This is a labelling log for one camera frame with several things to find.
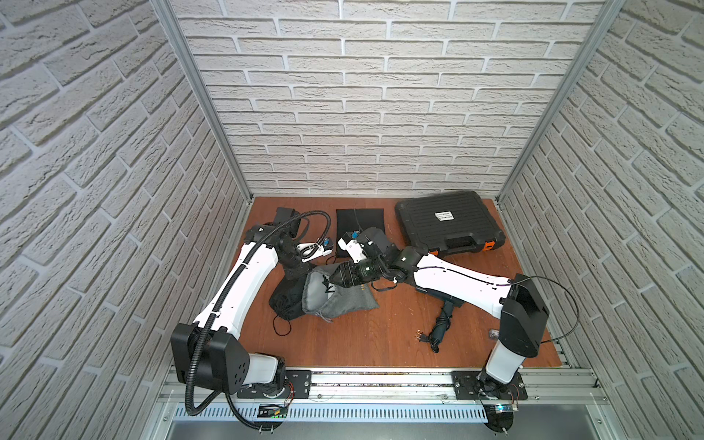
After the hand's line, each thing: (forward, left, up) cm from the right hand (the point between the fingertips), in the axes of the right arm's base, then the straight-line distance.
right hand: (338, 278), depth 76 cm
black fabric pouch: (+35, -8, -16) cm, 39 cm away
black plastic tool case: (+27, -42, -12) cm, 51 cm away
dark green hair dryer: (-10, -31, -16) cm, 36 cm away
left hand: (+7, +11, 0) cm, 13 cm away
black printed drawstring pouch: (-2, +16, -9) cm, 19 cm away
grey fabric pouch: (-4, +3, -6) cm, 8 cm away
